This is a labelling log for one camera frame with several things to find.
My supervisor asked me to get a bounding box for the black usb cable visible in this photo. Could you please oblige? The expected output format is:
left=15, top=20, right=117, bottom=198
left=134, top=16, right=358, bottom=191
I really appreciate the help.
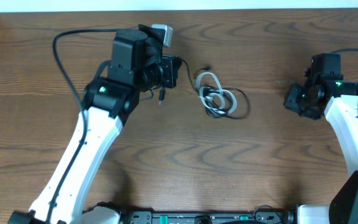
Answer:
left=158, top=57, right=251, bottom=121

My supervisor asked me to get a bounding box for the white usb cable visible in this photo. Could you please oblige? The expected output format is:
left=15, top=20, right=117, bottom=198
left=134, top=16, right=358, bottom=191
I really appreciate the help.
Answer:
left=195, top=72, right=238, bottom=115

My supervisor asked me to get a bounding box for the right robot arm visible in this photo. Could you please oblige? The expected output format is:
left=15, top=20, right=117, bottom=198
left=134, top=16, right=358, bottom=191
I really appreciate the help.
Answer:
left=283, top=50, right=358, bottom=223

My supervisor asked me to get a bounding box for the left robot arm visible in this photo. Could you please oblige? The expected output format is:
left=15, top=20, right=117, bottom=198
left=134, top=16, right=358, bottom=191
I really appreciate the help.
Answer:
left=9, top=24, right=181, bottom=223

